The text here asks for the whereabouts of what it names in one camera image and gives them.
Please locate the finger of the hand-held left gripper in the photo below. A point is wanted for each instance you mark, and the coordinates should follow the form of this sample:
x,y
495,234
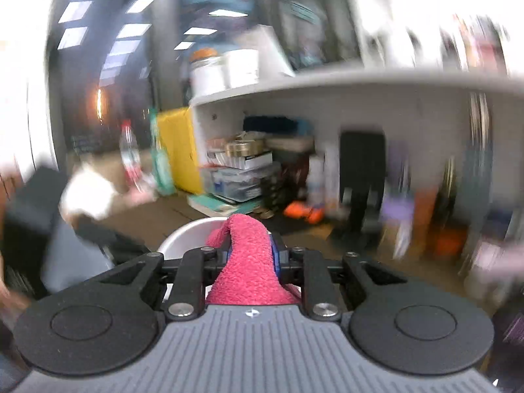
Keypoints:
x,y
118,243

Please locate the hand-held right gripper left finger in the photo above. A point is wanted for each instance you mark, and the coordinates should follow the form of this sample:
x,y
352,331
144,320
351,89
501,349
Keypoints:
x,y
215,260

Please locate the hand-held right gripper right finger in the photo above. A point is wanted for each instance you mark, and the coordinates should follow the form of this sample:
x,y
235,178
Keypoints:
x,y
276,260

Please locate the pink terry cloth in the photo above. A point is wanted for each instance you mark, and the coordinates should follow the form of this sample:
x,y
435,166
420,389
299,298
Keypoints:
x,y
247,262

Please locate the white ceramic bowl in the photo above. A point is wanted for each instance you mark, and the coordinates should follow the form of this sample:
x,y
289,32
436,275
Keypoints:
x,y
184,237

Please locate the teal book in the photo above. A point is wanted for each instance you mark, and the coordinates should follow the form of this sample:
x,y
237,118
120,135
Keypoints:
x,y
221,206

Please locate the orange object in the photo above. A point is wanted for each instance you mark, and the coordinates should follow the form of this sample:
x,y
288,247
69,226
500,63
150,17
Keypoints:
x,y
305,212

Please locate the white crumpled cloth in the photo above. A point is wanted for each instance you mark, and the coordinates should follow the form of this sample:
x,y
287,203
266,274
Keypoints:
x,y
90,192

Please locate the clear bottle with red cap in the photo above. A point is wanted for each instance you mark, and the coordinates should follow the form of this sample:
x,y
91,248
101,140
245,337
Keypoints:
x,y
130,155

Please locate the green bottle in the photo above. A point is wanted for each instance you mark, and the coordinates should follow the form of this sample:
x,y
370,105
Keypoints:
x,y
161,163

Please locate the stack of boxes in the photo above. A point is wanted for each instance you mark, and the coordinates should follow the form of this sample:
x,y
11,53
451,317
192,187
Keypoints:
x,y
241,172

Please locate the yellow panel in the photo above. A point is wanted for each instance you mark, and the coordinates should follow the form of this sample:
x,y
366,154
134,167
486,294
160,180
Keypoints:
x,y
180,151

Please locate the black box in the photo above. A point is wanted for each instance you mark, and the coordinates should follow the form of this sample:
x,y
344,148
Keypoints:
x,y
362,172

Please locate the dark blue cloth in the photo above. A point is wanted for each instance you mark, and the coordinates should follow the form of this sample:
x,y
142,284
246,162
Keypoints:
x,y
274,126

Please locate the jar with orange lid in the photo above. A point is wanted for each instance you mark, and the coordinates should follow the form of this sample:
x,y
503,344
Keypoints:
x,y
206,73

